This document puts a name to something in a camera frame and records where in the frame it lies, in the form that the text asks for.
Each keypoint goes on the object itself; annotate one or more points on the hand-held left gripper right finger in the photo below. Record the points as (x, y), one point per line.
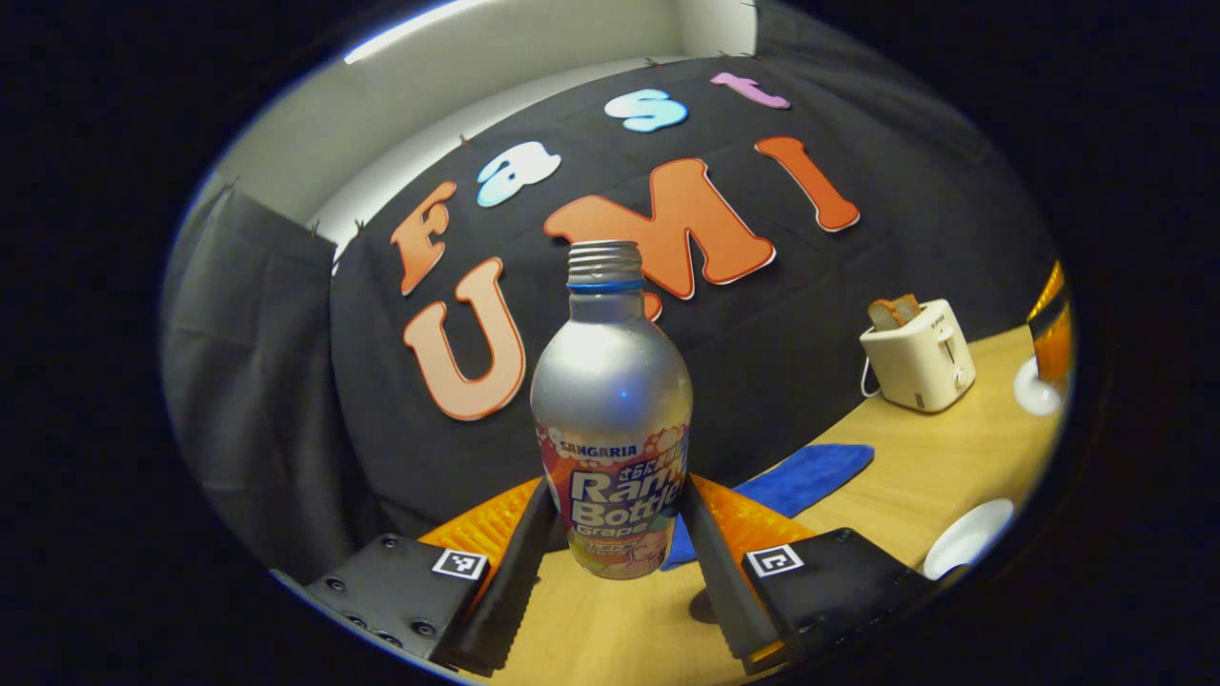
(729, 600)

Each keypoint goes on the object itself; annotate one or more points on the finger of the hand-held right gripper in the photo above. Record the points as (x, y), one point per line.
(1056, 333)

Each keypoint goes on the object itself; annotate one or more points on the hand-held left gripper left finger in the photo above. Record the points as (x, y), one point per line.
(510, 600)

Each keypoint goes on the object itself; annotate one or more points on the dark round coaster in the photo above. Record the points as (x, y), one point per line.
(703, 608)

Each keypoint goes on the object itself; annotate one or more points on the white teacup lid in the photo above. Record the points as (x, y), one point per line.
(1034, 393)

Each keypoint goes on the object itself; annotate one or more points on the white teacup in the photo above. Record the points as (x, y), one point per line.
(967, 538)

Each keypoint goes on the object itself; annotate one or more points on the silver water bottle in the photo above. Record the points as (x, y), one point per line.
(610, 400)

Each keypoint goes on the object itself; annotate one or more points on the white toaster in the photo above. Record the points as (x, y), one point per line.
(920, 367)

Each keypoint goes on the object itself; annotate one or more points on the blue folded towel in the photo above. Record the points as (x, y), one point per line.
(801, 476)

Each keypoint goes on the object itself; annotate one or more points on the toasted bread slice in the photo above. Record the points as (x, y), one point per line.
(884, 314)
(908, 307)

